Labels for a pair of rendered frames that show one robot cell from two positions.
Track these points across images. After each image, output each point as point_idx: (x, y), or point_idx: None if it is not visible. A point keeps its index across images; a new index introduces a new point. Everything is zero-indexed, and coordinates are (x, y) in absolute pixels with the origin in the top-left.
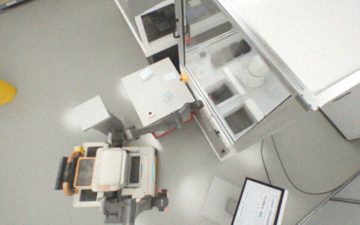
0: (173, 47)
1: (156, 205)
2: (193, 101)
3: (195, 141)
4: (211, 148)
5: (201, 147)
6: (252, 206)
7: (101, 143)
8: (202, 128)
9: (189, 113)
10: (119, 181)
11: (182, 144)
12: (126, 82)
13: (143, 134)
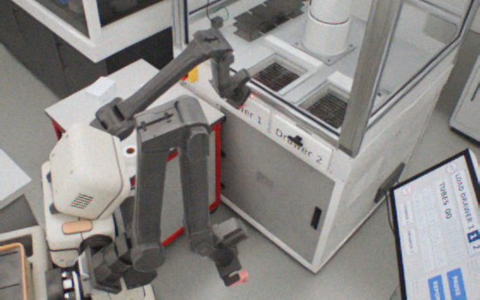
0: (147, 46)
1: (224, 235)
2: (221, 116)
3: (239, 251)
4: (282, 255)
5: (259, 261)
6: (427, 215)
7: (26, 229)
8: (250, 214)
9: (213, 172)
10: (122, 186)
11: (212, 265)
12: (60, 113)
13: (150, 96)
